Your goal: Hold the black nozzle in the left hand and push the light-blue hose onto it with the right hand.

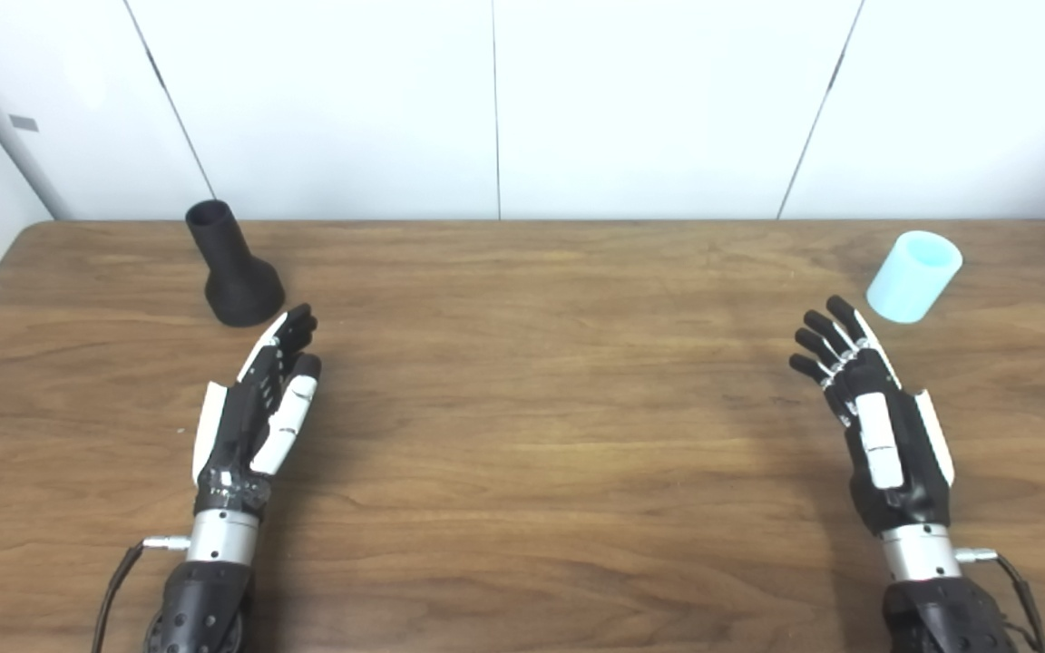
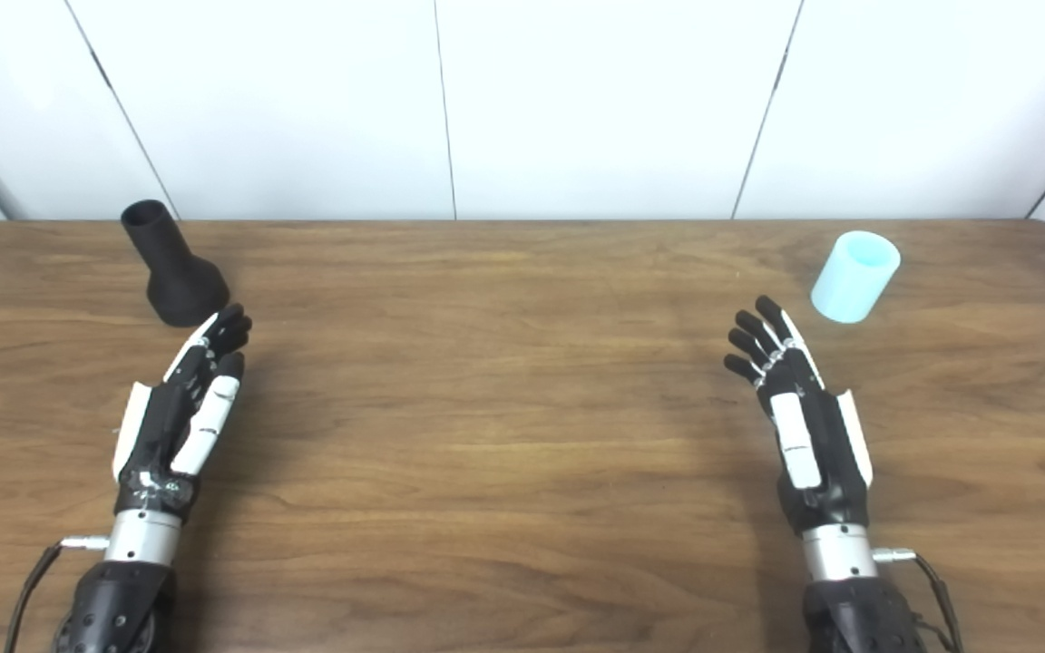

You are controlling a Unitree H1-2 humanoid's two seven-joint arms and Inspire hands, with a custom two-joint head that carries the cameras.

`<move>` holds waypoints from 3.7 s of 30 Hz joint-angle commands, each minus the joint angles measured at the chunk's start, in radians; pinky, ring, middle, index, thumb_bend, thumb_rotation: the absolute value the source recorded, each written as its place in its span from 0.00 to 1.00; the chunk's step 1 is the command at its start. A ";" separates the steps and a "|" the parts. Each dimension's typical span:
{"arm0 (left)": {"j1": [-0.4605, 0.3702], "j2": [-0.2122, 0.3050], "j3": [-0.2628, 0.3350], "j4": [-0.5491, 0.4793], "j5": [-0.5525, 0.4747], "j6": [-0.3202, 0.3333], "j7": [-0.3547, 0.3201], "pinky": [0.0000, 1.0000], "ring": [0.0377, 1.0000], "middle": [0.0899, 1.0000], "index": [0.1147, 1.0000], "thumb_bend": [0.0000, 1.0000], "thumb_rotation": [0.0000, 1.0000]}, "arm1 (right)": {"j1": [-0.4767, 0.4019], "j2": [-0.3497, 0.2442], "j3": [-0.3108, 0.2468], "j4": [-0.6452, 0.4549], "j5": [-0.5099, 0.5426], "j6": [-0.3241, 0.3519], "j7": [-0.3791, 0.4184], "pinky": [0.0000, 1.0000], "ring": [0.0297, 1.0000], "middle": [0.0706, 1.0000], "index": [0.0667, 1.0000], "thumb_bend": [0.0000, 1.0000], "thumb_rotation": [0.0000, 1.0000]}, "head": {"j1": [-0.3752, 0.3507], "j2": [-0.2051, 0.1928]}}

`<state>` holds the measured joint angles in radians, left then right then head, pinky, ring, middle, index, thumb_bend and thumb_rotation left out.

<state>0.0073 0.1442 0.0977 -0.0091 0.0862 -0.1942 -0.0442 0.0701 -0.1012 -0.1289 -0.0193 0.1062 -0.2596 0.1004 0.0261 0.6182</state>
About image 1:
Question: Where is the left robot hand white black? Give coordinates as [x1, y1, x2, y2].
[191, 304, 322, 520]

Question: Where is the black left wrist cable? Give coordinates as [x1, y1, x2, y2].
[92, 537, 190, 653]

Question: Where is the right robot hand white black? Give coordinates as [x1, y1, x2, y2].
[789, 295, 956, 536]

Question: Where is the light blue cylinder cup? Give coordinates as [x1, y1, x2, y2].
[866, 230, 963, 325]

